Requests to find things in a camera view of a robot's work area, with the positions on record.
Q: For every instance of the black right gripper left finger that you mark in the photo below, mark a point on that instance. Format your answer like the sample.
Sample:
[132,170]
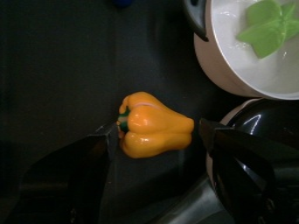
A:
[65,178]

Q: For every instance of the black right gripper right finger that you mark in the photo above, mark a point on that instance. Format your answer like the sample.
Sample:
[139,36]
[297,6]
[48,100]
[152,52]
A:
[252,175]

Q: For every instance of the yellow toy squash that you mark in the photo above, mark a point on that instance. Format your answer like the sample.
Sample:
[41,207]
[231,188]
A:
[155,131]

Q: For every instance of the black toy frying pan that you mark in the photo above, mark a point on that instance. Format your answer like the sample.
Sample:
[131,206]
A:
[272,122]

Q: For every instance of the white toy pot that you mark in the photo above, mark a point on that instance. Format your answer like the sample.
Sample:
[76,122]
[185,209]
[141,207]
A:
[240,70]

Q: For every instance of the green toy leaf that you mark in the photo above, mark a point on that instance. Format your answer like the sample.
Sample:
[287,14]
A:
[268,32]

